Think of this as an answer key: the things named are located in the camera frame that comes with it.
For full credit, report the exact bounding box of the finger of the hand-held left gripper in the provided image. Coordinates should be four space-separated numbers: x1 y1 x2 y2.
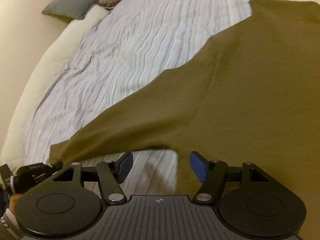
47 161 64 172

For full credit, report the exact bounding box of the bed with striped white sheet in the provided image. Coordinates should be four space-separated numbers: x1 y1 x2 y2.
15 0 320 195

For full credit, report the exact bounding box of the cream padded headboard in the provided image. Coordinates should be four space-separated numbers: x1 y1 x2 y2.
0 5 110 170

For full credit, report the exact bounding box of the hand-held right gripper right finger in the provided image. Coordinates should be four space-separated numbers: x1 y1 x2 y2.
189 151 267 204

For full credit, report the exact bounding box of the brown long-sleeve top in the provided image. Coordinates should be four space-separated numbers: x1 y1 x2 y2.
49 0 320 240

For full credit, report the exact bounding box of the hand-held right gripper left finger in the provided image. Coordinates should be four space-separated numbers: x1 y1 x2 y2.
52 151 134 204

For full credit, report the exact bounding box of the grey pillow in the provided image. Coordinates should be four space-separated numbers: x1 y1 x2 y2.
42 0 103 20

